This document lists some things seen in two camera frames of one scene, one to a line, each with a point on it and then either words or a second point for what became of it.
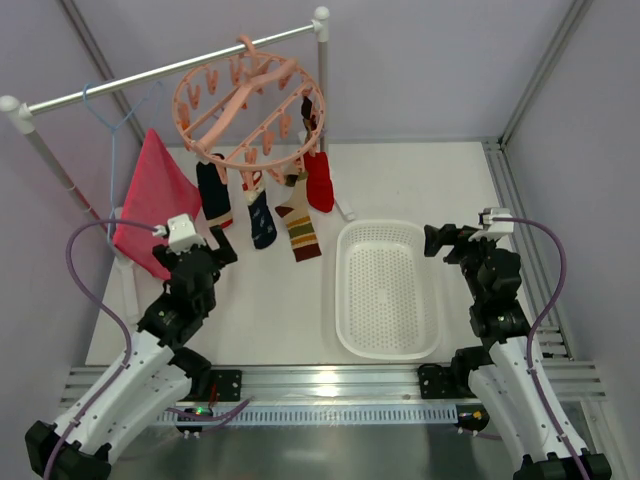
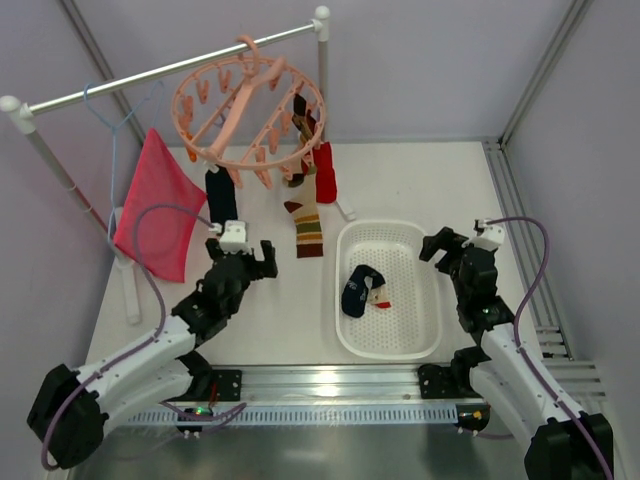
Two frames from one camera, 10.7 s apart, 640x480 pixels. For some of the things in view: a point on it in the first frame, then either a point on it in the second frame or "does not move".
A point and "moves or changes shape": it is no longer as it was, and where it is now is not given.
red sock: [319, 186] moves or changes shape
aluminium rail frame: [390, 383] does not move
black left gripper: [195, 255] → [247, 260]
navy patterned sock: [263, 227] → [364, 284]
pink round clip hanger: [248, 111] does not move
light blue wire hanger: [114, 128] does not move
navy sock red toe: [215, 195] moves or changes shape
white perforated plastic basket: [388, 292] does not move
